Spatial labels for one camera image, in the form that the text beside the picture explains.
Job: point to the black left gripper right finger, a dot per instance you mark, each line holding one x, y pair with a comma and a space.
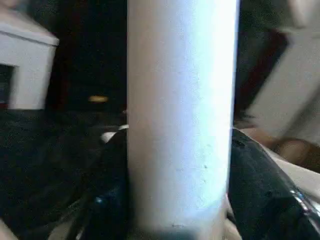
265, 205

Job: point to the white plastic table top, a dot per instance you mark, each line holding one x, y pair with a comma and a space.
300, 175

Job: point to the small yellow label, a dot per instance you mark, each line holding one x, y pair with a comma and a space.
98, 99

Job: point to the white flat board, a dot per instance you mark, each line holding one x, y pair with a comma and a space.
295, 75

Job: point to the white plastic table leg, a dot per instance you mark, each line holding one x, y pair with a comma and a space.
182, 110

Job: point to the white cabinet with glass doors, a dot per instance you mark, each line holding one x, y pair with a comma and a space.
30, 65

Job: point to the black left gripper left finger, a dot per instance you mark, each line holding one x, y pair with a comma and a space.
110, 200

